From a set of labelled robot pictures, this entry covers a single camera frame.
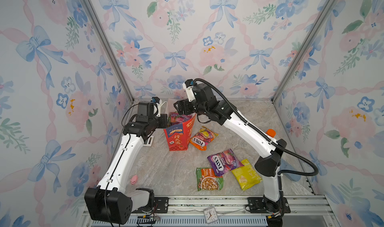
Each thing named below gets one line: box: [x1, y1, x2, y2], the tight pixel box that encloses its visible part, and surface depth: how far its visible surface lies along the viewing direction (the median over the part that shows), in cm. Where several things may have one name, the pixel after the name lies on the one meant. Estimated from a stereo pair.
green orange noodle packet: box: [196, 167, 224, 192], surface depth 83 cm
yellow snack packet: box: [231, 158, 263, 191], surface depth 81 cm
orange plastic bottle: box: [265, 128, 276, 138], surface depth 92 cm
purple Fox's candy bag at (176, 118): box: [169, 112, 194, 125], surface depth 90 cm
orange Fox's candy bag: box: [189, 126, 219, 151], surface depth 97 cm
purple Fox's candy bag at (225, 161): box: [207, 148, 244, 177], surface depth 87 cm
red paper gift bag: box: [163, 98, 197, 151], surface depth 82 cm
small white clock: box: [203, 207, 219, 225], surface depth 71 cm
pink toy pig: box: [130, 174, 138, 185], surface depth 82 cm
